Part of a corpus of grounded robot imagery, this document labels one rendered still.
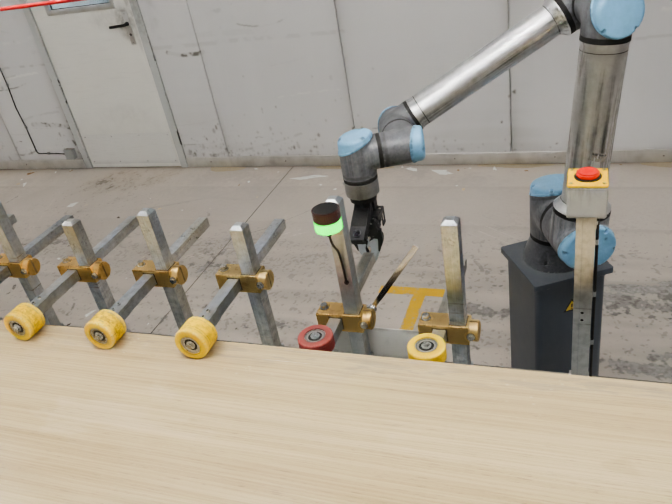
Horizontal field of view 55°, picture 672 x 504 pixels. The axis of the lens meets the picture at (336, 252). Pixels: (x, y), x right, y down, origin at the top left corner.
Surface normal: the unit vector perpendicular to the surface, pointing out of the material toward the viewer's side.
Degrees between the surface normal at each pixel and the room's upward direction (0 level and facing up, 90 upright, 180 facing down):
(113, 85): 90
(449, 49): 90
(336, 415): 0
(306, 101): 90
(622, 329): 0
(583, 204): 90
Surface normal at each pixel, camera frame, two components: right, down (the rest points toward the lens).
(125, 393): -0.16, -0.84
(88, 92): -0.32, 0.54
